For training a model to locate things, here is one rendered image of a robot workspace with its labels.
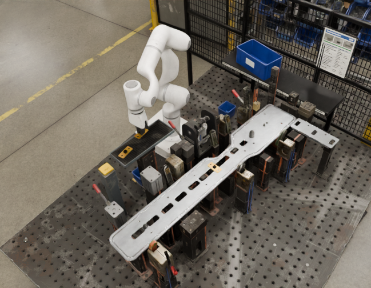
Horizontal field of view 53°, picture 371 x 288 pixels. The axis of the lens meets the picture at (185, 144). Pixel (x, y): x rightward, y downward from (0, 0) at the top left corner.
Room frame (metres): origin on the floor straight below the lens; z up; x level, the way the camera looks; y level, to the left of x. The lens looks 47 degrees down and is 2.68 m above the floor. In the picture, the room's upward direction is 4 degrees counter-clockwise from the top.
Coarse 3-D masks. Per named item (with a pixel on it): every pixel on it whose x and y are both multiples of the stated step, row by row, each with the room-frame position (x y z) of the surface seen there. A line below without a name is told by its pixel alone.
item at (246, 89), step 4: (244, 88) 1.79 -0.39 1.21; (248, 88) 1.79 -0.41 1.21; (244, 92) 1.78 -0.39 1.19; (248, 92) 1.76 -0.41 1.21; (244, 96) 1.77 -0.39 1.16; (248, 96) 1.79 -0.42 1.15; (244, 100) 1.77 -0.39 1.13; (248, 100) 1.78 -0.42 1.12; (244, 104) 1.77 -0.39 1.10; (248, 104) 1.78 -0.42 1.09
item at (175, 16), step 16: (160, 0) 4.56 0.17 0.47; (176, 0) 4.37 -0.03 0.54; (192, 0) 4.21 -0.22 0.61; (208, 0) 4.06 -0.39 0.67; (224, 0) 3.92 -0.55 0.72; (160, 16) 4.59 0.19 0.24; (176, 16) 4.40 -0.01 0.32; (224, 16) 3.92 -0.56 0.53; (192, 32) 4.24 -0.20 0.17; (208, 32) 4.08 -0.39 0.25
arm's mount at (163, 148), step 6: (156, 114) 2.07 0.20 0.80; (150, 120) 2.01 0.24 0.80; (162, 120) 2.01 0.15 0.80; (180, 120) 2.00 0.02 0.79; (162, 144) 1.78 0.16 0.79; (168, 144) 1.77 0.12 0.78; (156, 150) 1.78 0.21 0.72; (162, 150) 1.74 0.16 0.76; (168, 150) 1.72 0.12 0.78; (162, 156) 1.74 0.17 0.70; (168, 156) 1.72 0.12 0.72
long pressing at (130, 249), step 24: (264, 120) 1.72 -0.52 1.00; (288, 120) 1.70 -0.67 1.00; (264, 144) 1.51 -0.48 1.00; (192, 168) 1.36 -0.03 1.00; (168, 192) 1.21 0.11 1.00; (192, 192) 1.20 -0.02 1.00; (144, 216) 1.07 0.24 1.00; (168, 216) 1.06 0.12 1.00; (120, 240) 0.94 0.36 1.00; (144, 240) 0.93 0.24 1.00
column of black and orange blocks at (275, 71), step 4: (272, 68) 1.99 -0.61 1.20; (276, 68) 1.99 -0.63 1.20; (272, 72) 1.99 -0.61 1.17; (276, 72) 1.96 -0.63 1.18; (272, 76) 1.98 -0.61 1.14; (276, 76) 1.97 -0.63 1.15; (272, 80) 1.98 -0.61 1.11; (276, 80) 1.98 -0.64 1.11; (272, 84) 1.97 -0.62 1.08; (276, 84) 1.98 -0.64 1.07; (272, 88) 1.98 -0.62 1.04; (276, 88) 1.98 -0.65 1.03; (268, 92) 1.99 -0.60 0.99; (272, 92) 1.97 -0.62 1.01; (268, 96) 1.99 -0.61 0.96; (272, 96) 1.97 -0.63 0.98; (268, 100) 1.99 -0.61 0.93; (272, 100) 1.97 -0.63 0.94; (272, 104) 1.97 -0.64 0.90
